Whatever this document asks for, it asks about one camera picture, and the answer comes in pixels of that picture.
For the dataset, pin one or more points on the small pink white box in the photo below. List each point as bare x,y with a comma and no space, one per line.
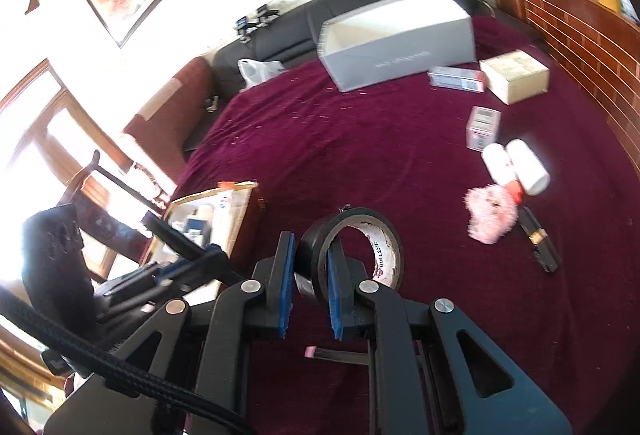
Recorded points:
482,127

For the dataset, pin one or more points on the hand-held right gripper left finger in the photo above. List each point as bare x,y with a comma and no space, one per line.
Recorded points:
285,285

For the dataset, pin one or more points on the black tube with purple cap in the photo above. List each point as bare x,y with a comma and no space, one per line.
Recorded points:
345,355

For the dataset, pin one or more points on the white plastic bag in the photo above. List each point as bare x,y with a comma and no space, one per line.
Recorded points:
255,71

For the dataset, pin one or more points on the grey shoe box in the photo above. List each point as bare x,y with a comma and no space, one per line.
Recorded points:
400,50

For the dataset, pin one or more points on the maroon cushioned chair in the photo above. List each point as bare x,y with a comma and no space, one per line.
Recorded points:
170,115

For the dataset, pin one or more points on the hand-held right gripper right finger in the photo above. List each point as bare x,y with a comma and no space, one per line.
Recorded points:
337,290

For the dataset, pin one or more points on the pink fluffy ball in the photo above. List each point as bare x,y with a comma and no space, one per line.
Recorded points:
492,215

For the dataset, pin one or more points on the black case with gold band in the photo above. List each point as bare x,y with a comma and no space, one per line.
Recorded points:
542,247

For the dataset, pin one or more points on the white plastic bottle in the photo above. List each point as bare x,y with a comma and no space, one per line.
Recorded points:
530,167

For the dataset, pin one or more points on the long grey red box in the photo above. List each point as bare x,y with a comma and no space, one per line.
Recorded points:
455,79

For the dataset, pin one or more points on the black sofa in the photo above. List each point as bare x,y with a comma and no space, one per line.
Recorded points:
290,30

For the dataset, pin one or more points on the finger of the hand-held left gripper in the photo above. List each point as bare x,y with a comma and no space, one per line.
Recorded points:
130,301
165,271

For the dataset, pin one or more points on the small bottle with orange cap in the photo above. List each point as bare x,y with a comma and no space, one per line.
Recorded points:
497,162

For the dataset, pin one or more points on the black clip gadgets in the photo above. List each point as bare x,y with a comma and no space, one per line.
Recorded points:
255,22

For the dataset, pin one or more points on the wooden window frame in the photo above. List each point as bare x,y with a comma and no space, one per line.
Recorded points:
35,87

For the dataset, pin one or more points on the wooden brick pattern panel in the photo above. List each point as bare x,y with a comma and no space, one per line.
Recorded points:
590,45

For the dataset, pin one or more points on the cream cardboard box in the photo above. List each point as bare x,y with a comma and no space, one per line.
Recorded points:
515,75

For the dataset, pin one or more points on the black tape roll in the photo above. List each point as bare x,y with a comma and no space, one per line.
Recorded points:
312,260

